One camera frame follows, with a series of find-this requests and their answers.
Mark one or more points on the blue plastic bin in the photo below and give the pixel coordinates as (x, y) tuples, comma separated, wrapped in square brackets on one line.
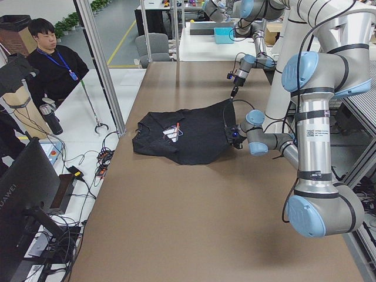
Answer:
[(224, 35)]

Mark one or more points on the seated man in black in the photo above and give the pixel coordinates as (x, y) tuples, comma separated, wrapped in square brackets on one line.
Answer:
[(60, 68)]

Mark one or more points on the silver reacher grabber tool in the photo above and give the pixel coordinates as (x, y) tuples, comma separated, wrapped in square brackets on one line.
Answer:
[(98, 123)]

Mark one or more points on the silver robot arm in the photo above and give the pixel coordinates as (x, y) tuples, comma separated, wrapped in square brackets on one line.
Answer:
[(317, 205), (258, 44)]

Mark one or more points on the grey office chair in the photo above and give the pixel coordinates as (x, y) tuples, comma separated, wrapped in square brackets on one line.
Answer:
[(159, 46)]

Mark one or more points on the aluminium frame post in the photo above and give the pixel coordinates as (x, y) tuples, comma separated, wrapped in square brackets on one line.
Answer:
[(90, 31)]

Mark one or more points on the black water bottle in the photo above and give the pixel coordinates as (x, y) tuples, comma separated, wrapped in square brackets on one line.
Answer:
[(50, 118)]

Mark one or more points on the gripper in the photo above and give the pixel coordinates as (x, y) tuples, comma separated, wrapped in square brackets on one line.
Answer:
[(237, 142), (237, 82)]

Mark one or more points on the black Huawei monitor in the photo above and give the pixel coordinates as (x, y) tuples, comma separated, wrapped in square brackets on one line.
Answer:
[(28, 189)]

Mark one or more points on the brown cardboard box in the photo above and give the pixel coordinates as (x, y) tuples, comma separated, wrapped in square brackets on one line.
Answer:
[(15, 36)]

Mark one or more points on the black t-shirt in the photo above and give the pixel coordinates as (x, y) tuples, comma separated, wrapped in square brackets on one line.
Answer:
[(186, 136)]

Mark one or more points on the emergency stop button box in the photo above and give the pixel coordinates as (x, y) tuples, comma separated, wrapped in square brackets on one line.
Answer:
[(52, 150)]

